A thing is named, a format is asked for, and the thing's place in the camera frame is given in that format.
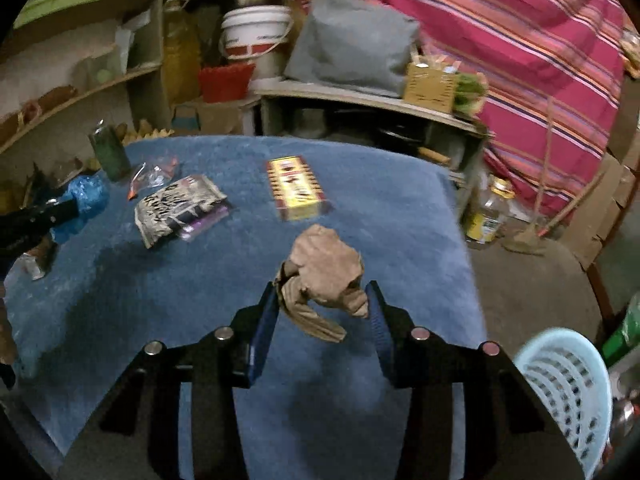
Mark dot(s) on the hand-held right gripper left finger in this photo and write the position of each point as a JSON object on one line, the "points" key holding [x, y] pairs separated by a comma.
{"points": [[262, 330]]}

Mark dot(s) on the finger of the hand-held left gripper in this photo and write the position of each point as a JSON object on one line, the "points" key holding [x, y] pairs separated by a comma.
{"points": [[52, 214]]}

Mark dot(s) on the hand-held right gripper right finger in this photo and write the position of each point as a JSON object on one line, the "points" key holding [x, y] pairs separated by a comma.
{"points": [[382, 330]]}

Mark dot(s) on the blue plastic bag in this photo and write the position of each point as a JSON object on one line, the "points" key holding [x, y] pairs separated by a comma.
{"points": [[85, 200]]}

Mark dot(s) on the brown cloth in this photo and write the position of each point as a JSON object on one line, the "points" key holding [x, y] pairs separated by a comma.
{"points": [[325, 265]]}

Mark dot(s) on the light blue plastic basket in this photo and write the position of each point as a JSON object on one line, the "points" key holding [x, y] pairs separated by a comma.
{"points": [[560, 375]]}

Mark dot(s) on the small glass bottle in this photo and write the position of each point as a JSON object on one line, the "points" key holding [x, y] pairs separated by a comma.
{"points": [[37, 265]]}

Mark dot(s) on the green bottle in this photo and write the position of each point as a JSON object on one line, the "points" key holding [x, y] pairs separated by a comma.
{"points": [[111, 155]]}

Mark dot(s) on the clear plastic wrapper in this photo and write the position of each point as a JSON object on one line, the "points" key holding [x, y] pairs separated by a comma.
{"points": [[152, 175]]}

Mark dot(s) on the purple plastic wrapper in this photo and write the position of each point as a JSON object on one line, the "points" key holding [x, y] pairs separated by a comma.
{"points": [[205, 222]]}

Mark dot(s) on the black and white snack wrapper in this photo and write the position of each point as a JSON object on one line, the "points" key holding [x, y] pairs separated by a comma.
{"points": [[175, 205]]}

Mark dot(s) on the yellow patterned box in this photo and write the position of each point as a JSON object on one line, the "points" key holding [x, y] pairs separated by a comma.
{"points": [[295, 187]]}

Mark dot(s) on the clear bottle with yellow cap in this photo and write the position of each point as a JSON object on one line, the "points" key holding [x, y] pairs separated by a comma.
{"points": [[487, 215]]}

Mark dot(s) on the straw broom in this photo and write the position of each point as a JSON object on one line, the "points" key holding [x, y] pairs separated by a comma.
{"points": [[525, 242]]}

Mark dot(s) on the brown cardboard box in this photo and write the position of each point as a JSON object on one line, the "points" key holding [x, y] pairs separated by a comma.
{"points": [[220, 115]]}

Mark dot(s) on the wooden shelf unit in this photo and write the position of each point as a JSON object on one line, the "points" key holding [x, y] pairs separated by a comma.
{"points": [[145, 35]]}

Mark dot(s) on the yellow oil jug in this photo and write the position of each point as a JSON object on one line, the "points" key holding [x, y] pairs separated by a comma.
{"points": [[182, 60]]}

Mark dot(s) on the green plastic tray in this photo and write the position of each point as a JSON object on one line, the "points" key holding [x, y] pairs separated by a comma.
{"points": [[55, 5]]}

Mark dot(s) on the red plastic basin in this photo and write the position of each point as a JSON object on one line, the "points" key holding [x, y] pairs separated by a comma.
{"points": [[225, 82]]}

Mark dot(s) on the grey low bench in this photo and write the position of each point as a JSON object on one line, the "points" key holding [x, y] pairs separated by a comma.
{"points": [[350, 92]]}

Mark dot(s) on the stack of cardboard sheets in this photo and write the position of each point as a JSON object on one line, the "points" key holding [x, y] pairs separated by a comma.
{"points": [[600, 220]]}

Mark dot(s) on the yellow wicker box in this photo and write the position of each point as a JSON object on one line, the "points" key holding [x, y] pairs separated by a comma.
{"points": [[427, 85]]}

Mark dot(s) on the green leafy bunch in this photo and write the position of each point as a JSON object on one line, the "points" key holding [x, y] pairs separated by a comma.
{"points": [[467, 87]]}

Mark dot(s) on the white plastic bucket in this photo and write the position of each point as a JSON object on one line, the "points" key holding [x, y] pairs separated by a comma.
{"points": [[255, 27]]}

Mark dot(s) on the grey cushion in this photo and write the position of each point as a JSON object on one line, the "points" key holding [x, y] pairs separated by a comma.
{"points": [[350, 45]]}

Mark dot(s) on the pink striped cloth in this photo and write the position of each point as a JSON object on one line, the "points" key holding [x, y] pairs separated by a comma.
{"points": [[500, 35]]}

